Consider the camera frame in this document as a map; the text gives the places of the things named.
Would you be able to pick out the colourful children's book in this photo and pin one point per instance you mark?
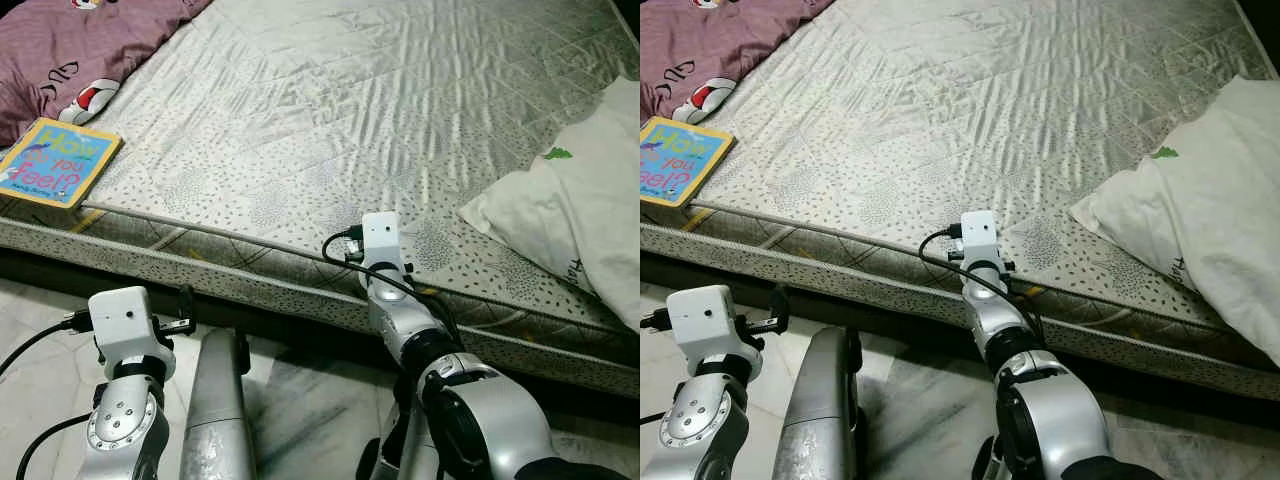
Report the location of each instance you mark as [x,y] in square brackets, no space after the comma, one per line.
[680,160]
[60,165]

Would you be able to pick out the white pillow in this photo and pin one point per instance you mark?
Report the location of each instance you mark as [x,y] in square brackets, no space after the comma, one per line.
[1200,200]
[580,210]

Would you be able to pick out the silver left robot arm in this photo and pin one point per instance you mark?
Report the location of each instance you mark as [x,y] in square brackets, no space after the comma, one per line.
[695,430]
[120,430]

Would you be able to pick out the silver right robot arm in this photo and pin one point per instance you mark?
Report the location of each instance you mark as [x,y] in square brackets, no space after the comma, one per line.
[1060,420]
[480,420]

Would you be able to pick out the robot left leg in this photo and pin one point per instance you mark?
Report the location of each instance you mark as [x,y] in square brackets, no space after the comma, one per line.
[215,420]
[815,420]

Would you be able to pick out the white patterned mattress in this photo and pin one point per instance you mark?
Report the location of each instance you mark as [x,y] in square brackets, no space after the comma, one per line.
[950,120]
[350,120]

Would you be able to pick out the purple cartoon print blanket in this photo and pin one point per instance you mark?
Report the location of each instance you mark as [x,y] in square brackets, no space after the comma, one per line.
[700,50]
[60,50]

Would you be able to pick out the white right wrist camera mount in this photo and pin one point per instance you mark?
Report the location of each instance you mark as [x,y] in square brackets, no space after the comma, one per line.
[980,235]
[382,235]

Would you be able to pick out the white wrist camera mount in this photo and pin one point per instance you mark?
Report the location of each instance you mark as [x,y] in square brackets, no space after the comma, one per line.
[705,318]
[980,235]
[382,235]
[125,320]

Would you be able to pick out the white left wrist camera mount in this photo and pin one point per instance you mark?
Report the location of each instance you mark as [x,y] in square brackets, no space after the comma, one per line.
[705,318]
[125,320]

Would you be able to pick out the dark bed frame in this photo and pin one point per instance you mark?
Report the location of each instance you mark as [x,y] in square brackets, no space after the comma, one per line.
[290,325]
[900,320]

